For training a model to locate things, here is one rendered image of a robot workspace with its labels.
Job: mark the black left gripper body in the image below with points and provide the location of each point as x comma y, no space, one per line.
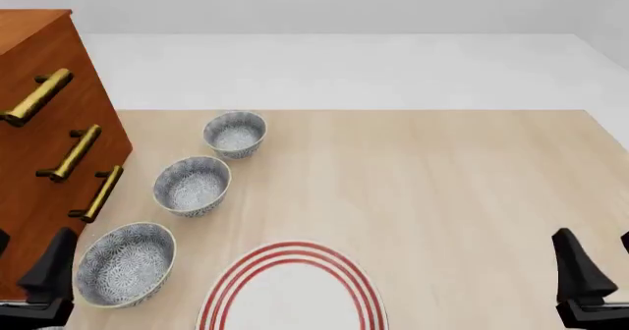
34,315

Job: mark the large blue patterned bowl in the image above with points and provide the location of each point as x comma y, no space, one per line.
125,267

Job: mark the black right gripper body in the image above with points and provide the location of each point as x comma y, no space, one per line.
594,315

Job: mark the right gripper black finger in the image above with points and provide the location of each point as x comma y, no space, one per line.
626,241
577,274

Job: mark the medium blue patterned bowl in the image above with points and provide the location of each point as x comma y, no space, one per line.
191,187

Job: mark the wooden cabinet with drawers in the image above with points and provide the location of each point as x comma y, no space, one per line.
29,31

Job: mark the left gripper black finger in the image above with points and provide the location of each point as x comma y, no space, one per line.
51,274
3,243

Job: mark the small blue patterned bowl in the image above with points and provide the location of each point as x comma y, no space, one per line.
235,135

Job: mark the white plate with red rings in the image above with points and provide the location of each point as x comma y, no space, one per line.
290,300

